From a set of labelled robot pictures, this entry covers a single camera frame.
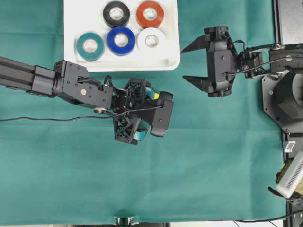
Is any green tape roll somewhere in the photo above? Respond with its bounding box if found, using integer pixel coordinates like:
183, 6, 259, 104
76, 32, 105, 61

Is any white perforated device box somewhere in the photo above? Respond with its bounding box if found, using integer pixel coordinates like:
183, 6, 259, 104
276, 151, 303, 199

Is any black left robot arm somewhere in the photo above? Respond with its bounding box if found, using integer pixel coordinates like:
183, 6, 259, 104
0, 57, 157, 145

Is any black tape roll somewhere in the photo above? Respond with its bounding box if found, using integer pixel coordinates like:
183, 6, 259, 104
103, 0, 130, 28

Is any red tape roll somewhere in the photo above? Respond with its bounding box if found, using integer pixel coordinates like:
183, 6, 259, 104
136, 0, 164, 28

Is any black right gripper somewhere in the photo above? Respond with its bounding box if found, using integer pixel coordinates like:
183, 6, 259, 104
180, 26, 237, 97

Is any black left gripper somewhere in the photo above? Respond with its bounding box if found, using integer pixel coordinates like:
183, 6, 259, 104
112, 78, 156, 145

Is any yellow tape roll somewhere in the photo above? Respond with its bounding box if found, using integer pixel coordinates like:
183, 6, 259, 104
154, 93, 160, 99

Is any white tape roll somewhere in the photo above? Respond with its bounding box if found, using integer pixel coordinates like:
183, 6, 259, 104
137, 27, 167, 55

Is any blue tape roll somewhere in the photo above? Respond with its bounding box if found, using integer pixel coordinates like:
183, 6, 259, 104
107, 26, 136, 56

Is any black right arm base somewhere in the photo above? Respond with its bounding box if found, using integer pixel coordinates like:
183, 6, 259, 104
261, 0, 303, 227

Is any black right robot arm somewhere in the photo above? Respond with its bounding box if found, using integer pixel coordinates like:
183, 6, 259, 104
181, 26, 303, 97

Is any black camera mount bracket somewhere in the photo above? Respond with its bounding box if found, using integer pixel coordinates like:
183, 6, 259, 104
114, 217, 133, 227

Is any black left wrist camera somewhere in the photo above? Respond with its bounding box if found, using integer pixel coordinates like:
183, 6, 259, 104
132, 91, 175, 138

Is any green table cloth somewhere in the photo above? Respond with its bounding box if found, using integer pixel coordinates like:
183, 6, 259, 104
0, 0, 287, 226

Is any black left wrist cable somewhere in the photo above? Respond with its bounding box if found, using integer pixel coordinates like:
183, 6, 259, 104
0, 105, 166, 122

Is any black floor cable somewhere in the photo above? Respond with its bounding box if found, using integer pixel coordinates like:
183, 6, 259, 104
233, 214, 303, 223

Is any white plastic tray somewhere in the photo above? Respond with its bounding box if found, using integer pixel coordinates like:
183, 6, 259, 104
63, 0, 180, 72

